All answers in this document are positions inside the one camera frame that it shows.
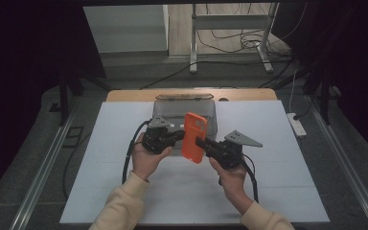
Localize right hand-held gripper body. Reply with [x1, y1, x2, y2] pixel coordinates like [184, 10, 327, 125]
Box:
[204, 128, 264, 171]

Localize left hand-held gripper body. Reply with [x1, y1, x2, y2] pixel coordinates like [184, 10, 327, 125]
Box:
[141, 115, 177, 155]

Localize orange phone case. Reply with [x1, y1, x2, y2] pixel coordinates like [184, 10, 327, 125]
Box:
[180, 111, 209, 165]

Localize transparent grey plastic box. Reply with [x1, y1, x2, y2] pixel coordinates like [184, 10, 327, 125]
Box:
[151, 99, 219, 157]

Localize person's left hand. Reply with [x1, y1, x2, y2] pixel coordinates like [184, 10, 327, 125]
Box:
[131, 140, 173, 182]

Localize person's right hand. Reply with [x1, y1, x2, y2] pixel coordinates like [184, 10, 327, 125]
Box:
[208, 156, 248, 196]

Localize wooden table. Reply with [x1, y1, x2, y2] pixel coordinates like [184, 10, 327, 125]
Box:
[104, 88, 279, 104]

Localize white power strip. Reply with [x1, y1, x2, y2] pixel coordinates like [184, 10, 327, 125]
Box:
[286, 112, 308, 139]

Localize black stand legs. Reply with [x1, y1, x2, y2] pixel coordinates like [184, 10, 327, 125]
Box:
[48, 72, 112, 127]
[302, 72, 343, 127]

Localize grey metal stand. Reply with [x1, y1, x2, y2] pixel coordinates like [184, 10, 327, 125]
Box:
[189, 2, 281, 75]

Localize dark curtain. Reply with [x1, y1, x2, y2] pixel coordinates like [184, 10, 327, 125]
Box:
[270, 0, 368, 167]
[0, 0, 107, 206]

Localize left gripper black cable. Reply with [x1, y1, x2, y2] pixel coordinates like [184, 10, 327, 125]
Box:
[121, 119, 151, 186]

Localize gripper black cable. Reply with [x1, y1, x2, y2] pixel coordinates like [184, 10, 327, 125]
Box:
[121, 119, 151, 186]
[240, 152, 260, 204]

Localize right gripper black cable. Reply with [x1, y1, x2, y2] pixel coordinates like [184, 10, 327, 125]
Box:
[240, 152, 260, 204]

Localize long black floor cable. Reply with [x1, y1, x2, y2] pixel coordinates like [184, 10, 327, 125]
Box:
[139, 59, 290, 91]

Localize black floor frame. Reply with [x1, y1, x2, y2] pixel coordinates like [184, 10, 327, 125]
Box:
[62, 126, 86, 149]

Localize white power cable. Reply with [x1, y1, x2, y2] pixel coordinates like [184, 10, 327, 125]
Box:
[287, 68, 299, 115]

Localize thin black floor cable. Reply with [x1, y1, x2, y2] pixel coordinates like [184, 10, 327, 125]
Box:
[61, 131, 93, 201]

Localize tangle of black cables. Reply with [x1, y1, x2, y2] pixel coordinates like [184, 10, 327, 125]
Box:
[195, 2, 309, 56]

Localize white wall panel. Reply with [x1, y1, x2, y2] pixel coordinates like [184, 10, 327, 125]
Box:
[82, 4, 170, 54]

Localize aluminium floor rail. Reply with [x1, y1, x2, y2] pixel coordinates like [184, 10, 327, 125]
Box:
[306, 95, 368, 230]
[10, 109, 80, 230]

